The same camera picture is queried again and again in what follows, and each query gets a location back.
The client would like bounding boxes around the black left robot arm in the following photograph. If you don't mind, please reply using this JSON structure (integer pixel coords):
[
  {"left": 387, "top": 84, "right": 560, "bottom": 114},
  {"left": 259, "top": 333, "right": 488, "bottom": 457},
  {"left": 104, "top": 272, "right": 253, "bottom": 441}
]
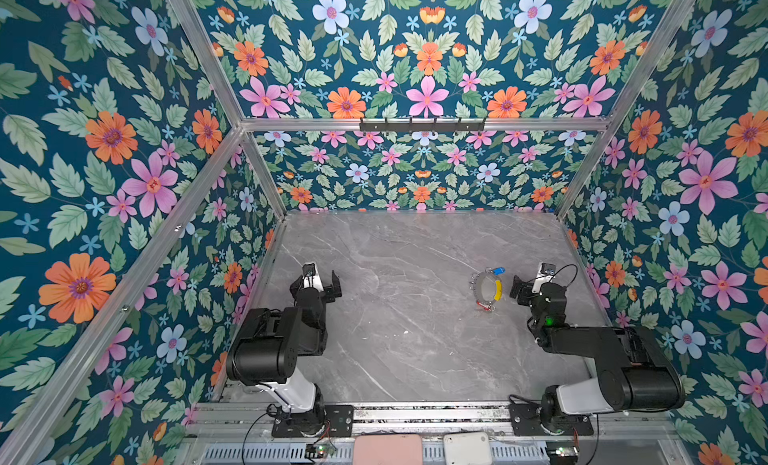
[{"left": 225, "top": 263, "right": 343, "bottom": 437}]

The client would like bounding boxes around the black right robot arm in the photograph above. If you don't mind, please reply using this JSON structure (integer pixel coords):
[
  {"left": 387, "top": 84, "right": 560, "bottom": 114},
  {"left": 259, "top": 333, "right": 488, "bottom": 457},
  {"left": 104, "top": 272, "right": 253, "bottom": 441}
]
[{"left": 510, "top": 277, "right": 686, "bottom": 435}]

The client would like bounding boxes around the green circuit board left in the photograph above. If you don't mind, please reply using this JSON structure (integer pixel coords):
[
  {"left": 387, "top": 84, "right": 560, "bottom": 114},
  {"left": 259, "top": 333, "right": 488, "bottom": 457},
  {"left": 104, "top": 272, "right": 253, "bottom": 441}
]
[{"left": 304, "top": 444, "right": 337, "bottom": 461}]

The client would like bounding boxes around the green circuit board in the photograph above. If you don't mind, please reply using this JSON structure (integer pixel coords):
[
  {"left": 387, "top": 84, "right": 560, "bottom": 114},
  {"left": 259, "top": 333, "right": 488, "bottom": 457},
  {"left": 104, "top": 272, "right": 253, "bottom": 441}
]
[
  {"left": 304, "top": 444, "right": 337, "bottom": 461},
  {"left": 546, "top": 445, "right": 580, "bottom": 465}
]

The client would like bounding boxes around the pink box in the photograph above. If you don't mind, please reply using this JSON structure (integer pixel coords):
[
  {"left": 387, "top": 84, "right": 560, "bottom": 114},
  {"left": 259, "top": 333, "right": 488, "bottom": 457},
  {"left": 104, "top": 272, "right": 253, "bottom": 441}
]
[{"left": 352, "top": 434, "right": 423, "bottom": 465}]

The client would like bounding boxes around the green circuit board right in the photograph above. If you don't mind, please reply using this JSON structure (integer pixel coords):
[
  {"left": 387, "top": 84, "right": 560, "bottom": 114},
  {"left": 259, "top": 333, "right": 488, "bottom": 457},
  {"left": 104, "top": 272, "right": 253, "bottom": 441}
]
[{"left": 546, "top": 445, "right": 580, "bottom": 465}]

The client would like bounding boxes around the white box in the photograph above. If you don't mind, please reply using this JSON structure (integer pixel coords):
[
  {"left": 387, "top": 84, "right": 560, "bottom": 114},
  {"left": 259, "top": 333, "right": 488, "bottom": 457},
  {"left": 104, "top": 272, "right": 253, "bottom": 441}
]
[{"left": 443, "top": 432, "right": 493, "bottom": 465}]

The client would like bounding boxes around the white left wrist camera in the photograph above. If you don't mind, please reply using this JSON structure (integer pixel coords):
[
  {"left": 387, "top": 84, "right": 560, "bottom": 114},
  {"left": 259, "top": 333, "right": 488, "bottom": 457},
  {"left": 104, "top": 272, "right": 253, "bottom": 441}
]
[{"left": 301, "top": 262, "right": 324, "bottom": 292}]

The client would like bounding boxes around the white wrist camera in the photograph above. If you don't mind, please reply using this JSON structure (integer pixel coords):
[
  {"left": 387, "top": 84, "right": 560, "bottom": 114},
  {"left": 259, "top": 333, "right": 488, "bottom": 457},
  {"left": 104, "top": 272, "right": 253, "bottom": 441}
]
[
  {"left": 532, "top": 262, "right": 557, "bottom": 294},
  {"left": 301, "top": 262, "right": 324, "bottom": 292}
]

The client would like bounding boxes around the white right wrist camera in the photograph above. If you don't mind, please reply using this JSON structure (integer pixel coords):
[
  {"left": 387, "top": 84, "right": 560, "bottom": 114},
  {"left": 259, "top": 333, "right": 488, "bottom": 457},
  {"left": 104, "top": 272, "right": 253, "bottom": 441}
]
[{"left": 532, "top": 262, "right": 557, "bottom": 294}]

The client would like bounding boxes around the right camera cable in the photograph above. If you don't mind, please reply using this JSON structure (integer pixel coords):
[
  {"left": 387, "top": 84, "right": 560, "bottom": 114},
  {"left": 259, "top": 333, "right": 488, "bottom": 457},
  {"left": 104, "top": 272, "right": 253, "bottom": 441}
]
[{"left": 548, "top": 262, "right": 580, "bottom": 289}]

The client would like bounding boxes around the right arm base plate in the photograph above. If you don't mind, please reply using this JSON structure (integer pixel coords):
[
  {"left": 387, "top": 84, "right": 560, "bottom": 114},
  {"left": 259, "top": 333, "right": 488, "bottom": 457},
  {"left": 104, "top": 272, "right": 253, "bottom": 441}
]
[{"left": 508, "top": 402, "right": 595, "bottom": 437}]

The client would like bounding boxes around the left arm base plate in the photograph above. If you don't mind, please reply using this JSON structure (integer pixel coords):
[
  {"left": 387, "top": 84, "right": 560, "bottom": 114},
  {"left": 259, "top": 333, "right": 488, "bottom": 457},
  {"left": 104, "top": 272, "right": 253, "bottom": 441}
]
[{"left": 271, "top": 405, "right": 354, "bottom": 439}]

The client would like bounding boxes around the aluminium front rail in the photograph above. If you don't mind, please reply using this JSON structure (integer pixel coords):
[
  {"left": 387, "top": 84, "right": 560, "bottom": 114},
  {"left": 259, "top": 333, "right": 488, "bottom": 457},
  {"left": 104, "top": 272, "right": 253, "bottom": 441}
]
[{"left": 187, "top": 400, "right": 679, "bottom": 440}]

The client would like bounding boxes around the black wall hook rail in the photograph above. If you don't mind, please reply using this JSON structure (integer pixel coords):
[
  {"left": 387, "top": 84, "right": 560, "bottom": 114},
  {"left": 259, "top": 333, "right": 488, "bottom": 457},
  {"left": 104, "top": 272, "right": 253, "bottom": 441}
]
[{"left": 358, "top": 117, "right": 486, "bottom": 134}]

